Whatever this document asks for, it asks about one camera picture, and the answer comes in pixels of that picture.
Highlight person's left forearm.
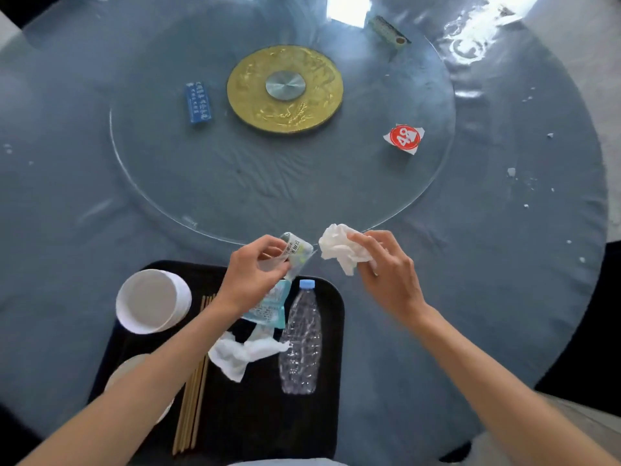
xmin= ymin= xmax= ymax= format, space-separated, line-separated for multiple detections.
xmin=17 ymin=298 xmax=242 ymax=466

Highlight black plastic tray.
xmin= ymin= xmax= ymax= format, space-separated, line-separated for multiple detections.
xmin=87 ymin=260 xmax=345 ymax=462

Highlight wooden chopstick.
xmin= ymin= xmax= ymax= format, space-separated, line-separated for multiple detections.
xmin=172 ymin=296 xmax=206 ymax=456
xmin=181 ymin=295 xmax=212 ymax=453
xmin=177 ymin=296 xmax=209 ymax=454
xmin=189 ymin=294 xmax=215 ymax=450

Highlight blue rectangular packet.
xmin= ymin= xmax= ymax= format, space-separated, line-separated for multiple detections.
xmin=185 ymin=81 xmax=213 ymax=125

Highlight round glass turntable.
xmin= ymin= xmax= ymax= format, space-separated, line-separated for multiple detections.
xmin=109 ymin=7 xmax=457 ymax=248

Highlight scattered white crumbs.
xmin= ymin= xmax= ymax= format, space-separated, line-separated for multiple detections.
xmin=505 ymin=84 xmax=588 ymax=265

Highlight person's right forearm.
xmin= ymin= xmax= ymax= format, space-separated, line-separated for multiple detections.
xmin=408 ymin=304 xmax=621 ymax=466

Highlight blue-grey tablecloth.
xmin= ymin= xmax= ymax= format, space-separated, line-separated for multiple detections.
xmin=0 ymin=0 xmax=610 ymax=466

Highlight clear teal plastic wrapper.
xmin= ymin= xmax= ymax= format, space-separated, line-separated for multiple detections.
xmin=241 ymin=232 xmax=315 ymax=330

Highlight white paper cup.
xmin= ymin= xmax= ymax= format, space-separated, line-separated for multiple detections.
xmin=104 ymin=353 xmax=175 ymax=426
xmin=115 ymin=269 xmax=193 ymax=335

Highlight red and white card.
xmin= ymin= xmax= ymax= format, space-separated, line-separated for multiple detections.
xmin=383 ymin=123 xmax=426 ymax=156

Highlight clear plastic water bottle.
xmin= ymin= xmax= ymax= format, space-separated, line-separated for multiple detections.
xmin=278 ymin=279 xmax=324 ymax=396

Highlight person's left hand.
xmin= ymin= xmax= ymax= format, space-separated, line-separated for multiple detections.
xmin=215 ymin=235 xmax=292 ymax=320

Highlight green rectangular packet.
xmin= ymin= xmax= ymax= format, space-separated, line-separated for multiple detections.
xmin=367 ymin=15 xmax=411 ymax=50

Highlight person's right hand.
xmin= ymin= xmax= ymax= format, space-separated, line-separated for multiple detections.
xmin=346 ymin=230 xmax=429 ymax=331

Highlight gold round turntable base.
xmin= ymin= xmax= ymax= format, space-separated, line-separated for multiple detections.
xmin=226 ymin=44 xmax=344 ymax=136

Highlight white tissue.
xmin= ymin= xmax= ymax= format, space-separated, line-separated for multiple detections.
xmin=318 ymin=223 xmax=377 ymax=276
xmin=208 ymin=325 xmax=292 ymax=384

